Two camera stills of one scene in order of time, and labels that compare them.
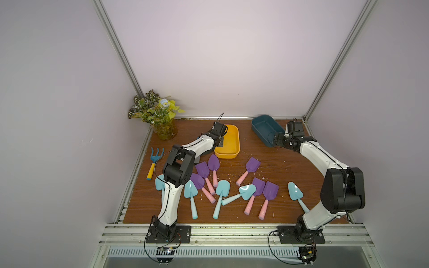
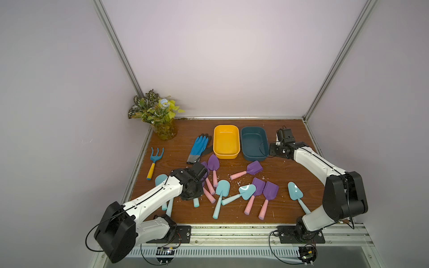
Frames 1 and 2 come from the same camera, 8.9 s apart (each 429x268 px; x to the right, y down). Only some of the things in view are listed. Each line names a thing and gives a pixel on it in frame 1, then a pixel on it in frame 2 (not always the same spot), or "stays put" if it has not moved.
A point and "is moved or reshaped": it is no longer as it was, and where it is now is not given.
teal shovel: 295,194 stays put
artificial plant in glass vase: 160,112 stays put
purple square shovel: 259,185 stays put
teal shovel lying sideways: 246,191 stays put
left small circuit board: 165,254 stays put
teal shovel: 190,191 is moved or reshaped
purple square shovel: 270,192 stays put
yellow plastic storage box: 231,147 stays put
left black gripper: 221,142 to 200,182
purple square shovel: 252,165 is moved or reshaped
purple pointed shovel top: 213,164 stays put
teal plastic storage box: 264,128 to 254,143
